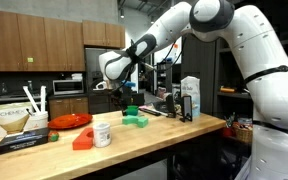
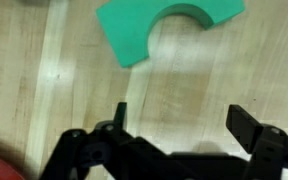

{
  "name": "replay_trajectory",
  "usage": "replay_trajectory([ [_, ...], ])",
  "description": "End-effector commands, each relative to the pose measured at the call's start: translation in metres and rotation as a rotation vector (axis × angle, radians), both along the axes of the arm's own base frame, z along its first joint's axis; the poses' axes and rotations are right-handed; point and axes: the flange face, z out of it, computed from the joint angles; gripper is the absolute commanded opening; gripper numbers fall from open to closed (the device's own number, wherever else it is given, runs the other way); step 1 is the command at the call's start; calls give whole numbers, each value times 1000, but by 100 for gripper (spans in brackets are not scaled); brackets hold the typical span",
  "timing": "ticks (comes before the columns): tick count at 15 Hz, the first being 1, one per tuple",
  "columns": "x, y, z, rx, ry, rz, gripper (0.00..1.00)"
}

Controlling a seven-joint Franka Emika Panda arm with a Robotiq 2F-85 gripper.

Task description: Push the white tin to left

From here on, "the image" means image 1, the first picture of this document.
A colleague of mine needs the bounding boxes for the wide wooden lower cabinet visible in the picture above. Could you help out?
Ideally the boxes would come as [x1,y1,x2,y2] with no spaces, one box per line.
[48,96,90,121]

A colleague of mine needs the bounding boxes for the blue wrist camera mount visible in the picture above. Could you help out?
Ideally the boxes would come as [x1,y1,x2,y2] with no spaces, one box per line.
[121,80,137,89]

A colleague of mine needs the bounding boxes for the silver microwave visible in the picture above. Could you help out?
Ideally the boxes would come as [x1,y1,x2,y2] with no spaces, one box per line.
[52,78,85,96]

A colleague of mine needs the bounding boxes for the wooden upper kitchen cabinets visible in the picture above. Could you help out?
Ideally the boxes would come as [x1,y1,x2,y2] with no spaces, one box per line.
[0,8,86,72]

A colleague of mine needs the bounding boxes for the white printed tin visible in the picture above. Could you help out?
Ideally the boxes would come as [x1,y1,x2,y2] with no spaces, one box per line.
[92,121,113,149]

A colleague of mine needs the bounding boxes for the white stack on microwave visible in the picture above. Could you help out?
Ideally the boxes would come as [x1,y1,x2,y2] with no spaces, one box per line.
[70,72,84,81]

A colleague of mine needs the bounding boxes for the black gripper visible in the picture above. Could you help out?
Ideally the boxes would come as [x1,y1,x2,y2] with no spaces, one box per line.
[109,87,134,117]

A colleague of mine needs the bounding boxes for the white and blue paper bag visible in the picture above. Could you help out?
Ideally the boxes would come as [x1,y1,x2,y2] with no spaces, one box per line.
[180,75,202,118]

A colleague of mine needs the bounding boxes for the pink sticky note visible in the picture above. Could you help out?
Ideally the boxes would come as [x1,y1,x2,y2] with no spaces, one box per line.
[138,104,157,111]

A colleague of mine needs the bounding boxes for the white Chemex filter box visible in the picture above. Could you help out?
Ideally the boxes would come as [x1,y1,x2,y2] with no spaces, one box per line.
[0,101,36,140]

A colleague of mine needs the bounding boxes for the green bowl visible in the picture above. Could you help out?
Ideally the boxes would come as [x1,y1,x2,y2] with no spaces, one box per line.
[125,105,140,117]

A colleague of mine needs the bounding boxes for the white cup with sticks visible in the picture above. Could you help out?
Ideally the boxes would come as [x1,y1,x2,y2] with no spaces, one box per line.
[25,110,49,132]

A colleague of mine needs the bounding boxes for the stainless steel refrigerator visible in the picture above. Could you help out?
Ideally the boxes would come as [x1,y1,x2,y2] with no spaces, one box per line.
[84,47,118,115]

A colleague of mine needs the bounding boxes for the white plastic stick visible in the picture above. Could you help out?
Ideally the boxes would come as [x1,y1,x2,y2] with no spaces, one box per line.
[22,85,41,115]
[39,84,47,113]

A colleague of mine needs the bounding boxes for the flat black box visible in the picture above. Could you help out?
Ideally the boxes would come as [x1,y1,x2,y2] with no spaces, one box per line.
[0,127,50,156]

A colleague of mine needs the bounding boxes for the toy strawberry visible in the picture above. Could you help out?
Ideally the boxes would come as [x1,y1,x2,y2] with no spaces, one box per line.
[47,129,60,143]

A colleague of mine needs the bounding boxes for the wooden cabinet above refrigerator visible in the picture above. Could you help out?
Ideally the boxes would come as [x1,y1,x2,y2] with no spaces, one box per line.
[82,19,126,50]

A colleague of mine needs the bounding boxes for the black electronics box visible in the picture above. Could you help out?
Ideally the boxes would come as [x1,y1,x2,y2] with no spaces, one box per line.
[152,100,168,114]

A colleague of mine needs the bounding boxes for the red plate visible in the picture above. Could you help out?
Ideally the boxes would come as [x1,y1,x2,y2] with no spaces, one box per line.
[47,113,94,130]

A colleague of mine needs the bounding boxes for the orange foam block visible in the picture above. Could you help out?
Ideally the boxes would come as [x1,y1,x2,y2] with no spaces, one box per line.
[72,126,95,151]

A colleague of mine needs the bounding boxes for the dark shelving unit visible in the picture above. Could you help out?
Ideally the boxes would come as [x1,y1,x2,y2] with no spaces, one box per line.
[180,33,288,180]

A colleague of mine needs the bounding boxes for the small black phone on stand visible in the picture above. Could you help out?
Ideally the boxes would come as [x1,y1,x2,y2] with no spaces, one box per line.
[164,93,178,119]

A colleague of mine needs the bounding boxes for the small red container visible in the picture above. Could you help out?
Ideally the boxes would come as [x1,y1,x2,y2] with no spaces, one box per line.
[221,126,235,139]

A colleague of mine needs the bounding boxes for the flat orange tool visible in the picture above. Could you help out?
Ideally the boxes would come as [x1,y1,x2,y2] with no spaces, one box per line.
[219,86,237,94]

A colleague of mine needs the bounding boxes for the wicker basket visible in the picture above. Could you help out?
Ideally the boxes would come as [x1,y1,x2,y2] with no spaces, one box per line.
[232,121,254,145]

